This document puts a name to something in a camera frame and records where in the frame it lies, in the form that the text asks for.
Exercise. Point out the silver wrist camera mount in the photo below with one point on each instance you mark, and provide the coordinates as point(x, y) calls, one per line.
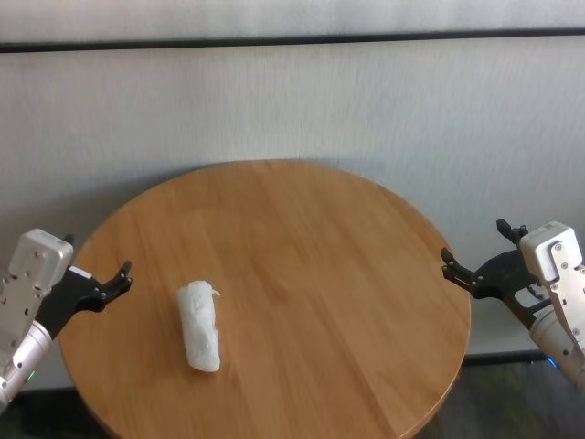
point(548, 251)
point(36, 260)

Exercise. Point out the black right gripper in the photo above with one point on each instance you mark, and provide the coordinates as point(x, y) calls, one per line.
point(503, 274)

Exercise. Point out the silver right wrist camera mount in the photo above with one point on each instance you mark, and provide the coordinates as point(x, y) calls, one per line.
point(548, 251)

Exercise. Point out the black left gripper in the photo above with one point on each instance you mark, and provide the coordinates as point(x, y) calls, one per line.
point(68, 297)

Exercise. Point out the black wall trim strip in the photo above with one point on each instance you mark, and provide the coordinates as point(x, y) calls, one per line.
point(292, 39)

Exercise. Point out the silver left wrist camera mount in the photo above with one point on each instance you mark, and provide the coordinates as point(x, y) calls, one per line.
point(36, 260)

